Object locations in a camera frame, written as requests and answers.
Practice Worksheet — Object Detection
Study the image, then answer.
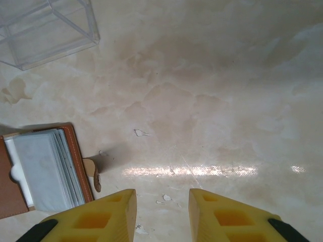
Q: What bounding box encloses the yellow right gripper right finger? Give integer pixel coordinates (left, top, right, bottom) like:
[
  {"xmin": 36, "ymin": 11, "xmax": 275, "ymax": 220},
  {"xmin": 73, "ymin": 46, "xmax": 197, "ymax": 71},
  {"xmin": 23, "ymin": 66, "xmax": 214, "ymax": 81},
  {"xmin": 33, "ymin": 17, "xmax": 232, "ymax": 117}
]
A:
[{"xmin": 188, "ymin": 188, "xmax": 307, "ymax": 242}]

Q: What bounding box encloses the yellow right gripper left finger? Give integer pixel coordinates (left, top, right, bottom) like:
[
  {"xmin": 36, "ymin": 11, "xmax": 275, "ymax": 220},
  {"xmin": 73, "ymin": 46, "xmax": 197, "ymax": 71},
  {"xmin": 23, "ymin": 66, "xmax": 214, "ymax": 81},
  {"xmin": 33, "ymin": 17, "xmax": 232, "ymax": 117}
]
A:
[{"xmin": 19, "ymin": 188, "xmax": 138, "ymax": 242}]

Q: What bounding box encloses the brown leather card holder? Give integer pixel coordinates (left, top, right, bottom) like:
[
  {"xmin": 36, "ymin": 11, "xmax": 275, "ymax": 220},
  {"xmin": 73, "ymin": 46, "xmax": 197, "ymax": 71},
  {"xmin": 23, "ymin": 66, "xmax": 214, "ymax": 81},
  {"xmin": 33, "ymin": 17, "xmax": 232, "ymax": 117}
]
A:
[{"xmin": 0, "ymin": 122, "xmax": 103, "ymax": 220}]

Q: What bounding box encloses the clear acrylic box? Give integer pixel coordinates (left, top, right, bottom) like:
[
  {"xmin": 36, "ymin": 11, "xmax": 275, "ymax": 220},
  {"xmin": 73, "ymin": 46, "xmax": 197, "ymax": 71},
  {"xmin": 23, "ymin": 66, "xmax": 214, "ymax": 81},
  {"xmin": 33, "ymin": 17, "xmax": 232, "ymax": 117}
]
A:
[{"xmin": 0, "ymin": 0, "xmax": 101, "ymax": 71}]

